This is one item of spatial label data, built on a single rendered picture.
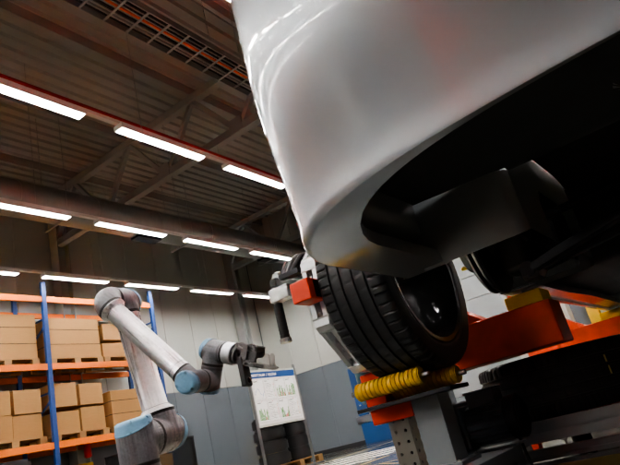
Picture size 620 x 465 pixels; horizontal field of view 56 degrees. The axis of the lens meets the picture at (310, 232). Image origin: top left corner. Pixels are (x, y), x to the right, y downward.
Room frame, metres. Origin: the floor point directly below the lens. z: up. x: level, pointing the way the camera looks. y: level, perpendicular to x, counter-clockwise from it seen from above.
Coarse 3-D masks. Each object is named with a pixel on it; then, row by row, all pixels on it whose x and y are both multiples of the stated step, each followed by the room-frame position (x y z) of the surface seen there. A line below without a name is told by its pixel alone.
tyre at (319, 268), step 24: (336, 288) 1.79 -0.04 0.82; (360, 288) 1.75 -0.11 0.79; (384, 288) 1.72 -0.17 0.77; (456, 288) 2.19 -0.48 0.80; (336, 312) 1.82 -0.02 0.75; (360, 312) 1.78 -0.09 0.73; (384, 312) 1.75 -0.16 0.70; (408, 312) 1.79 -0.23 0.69; (360, 336) 1.83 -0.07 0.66; (384, 336) 1.81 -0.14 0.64; (408, 336) 1.79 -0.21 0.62; (456, 336) 2.07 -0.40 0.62; (360, 360) 1.91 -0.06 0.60; (384, 360) 1.90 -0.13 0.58; (408, 360) 1.88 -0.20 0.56; (432, 360) 1.88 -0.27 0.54; (456, 360) 2.01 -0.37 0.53
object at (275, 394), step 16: (288, 368) 11.89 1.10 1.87; (256, 384) 10.98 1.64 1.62; (272, 384) 11.37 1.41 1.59; (288, 384) 11.79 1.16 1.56; (256, 400) 10.90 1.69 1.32; (272, 400) 11.28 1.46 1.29; (288, 400) 11.69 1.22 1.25; (256, 416) 10.81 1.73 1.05; (272, 416) 11.20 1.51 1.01; (288, 416) 11.60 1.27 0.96; (304, 416) 12.04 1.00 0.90
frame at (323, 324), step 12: (312, 264) 1.89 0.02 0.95; (312, 276) 1.94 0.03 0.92; (312, 312) 1.92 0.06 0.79; (324, 312) 1.89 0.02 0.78; (324, 324) 1.90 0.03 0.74; (324, 336) 1.94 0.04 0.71; (336, 336) 1.93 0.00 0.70; (336, 348) 1.97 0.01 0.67; (348, 360) 2.01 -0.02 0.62; (360, 372) 2.07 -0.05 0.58
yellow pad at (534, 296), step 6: (540, 288) 2.21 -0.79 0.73; (522, 294) 2.23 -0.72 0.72; (528, 294) 2.22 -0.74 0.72; (534, 294) 2.20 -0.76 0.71; (540, 294) 2.19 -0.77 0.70; (546, 294) 2.26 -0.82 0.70; (504, 300) 2.27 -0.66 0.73; (510, 300) 2.25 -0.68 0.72; (516, 300) 2.24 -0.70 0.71; (522, 300) 2.23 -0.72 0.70; (528, 300) 2.22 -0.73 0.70; (534, 300) 2.21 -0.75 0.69; (540, 300) 2.20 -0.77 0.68; (510, 306) 2.26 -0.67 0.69; (516, 306) 2.25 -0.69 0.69
